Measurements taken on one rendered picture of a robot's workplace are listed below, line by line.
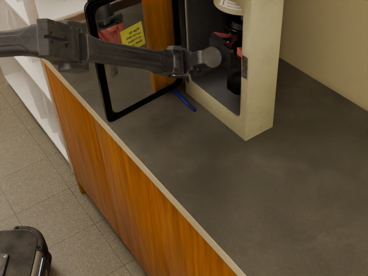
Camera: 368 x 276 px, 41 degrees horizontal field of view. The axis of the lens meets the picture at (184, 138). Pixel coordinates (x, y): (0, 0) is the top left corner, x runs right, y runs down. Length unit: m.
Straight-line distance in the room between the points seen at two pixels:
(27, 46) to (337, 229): 0.85
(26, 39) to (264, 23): 0.60
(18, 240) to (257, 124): 1.24
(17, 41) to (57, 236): 1.63
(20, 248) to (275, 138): 1.24
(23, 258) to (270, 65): 1.35
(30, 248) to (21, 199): 0.60
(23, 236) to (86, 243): 0.35
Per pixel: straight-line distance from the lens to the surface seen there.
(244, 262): 1.23
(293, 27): 1.84
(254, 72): 1.38
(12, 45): 1.07
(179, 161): 1.46
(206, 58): 1.34
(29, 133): 3.20
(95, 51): 1.15
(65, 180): 2.82
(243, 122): 1.48
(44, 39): 1.05
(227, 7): 1.38
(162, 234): 1.73
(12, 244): 2.30
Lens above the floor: 1.96
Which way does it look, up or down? 42 degrees down
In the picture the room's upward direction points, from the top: 4 degrees counter-clockwise
